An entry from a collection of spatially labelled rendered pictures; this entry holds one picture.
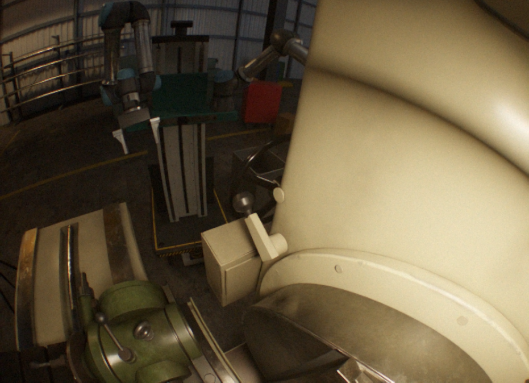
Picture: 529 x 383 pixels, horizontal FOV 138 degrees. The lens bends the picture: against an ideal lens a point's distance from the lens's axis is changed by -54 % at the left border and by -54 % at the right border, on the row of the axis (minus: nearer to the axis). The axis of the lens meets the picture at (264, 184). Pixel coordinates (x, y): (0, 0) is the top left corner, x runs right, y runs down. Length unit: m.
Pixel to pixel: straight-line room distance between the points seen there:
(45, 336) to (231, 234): 1.21
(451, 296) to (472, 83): 0.18
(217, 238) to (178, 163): 1.22
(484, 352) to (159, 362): 0.51
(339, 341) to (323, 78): 0.28
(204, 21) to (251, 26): 2.28
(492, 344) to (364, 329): 0.14
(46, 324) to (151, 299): 0.99
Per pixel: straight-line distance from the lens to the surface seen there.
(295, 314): 0.27
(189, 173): 1.74
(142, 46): 1.10
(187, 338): 0.50
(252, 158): 0.62
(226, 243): 0.50
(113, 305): 0.55
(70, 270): 1.50
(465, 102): 0.20
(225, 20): 10.31
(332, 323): 0.25
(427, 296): 0.24
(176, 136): 1.57
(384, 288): 0.26
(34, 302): 1.56
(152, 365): 0.51
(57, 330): 1.38
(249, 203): 0.38
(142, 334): 0.49
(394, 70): 0.22
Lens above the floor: 1.75
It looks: 36 degrees down
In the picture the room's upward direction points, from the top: 9 degrees clockwise
